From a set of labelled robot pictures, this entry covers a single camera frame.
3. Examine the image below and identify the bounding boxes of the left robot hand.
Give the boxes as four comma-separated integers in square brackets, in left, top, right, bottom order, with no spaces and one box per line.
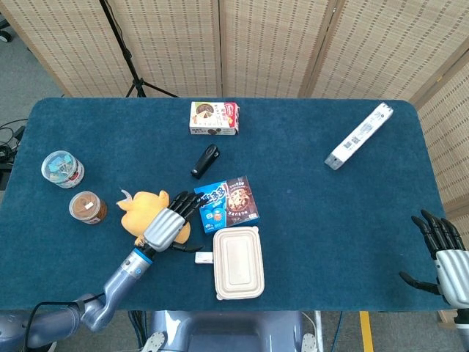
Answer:
[138,191,206,258]

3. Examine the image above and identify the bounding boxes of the white lidded food container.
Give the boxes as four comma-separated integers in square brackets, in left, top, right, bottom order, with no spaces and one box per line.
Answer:
[213,226,266,301]

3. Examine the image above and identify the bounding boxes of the clear jar of rubber bands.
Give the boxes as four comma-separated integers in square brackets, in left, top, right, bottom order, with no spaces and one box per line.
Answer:
[68,191,108,225]

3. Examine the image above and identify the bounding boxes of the blue chocolate cookie box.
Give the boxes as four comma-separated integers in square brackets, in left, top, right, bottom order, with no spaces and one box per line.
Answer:
[193,175,261,235]

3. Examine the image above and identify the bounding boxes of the black tripod stand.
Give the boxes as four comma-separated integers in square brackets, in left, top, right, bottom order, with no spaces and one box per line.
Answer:
[98,0,180,99]

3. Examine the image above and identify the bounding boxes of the white pastry snack box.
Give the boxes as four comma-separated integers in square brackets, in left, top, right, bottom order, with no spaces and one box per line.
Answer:
[189,101,241,136]

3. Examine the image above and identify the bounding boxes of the black floor cables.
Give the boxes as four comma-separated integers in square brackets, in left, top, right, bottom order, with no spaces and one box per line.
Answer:
[0,119,29,173]

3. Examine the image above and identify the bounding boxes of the long white grey box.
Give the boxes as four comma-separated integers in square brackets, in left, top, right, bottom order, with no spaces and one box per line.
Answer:
[324,102,394,171]

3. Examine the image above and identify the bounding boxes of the black stapler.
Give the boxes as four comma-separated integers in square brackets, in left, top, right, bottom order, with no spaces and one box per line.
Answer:
[190,144,221,180]

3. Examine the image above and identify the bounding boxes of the yellow plush dinosaur toy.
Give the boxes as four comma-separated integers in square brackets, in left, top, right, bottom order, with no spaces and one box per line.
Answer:
[116,188,192,247]

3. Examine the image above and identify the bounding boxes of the clear jar of binder clips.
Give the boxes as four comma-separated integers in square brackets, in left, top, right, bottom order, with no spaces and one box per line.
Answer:
[40,150,86,189]

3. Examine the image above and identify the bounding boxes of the blue table cloth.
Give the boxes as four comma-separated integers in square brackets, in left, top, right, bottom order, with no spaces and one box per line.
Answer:
[0,96,451,312]

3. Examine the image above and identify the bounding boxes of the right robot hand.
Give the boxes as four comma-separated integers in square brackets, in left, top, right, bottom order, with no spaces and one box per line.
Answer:
[398,209,469,308]

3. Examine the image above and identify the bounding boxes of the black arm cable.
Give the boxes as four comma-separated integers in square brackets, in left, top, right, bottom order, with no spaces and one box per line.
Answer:
[27,292,106,348]

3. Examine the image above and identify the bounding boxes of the grey robot torso base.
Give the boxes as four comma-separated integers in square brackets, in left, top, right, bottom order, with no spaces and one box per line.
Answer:
[141,309,320,352]

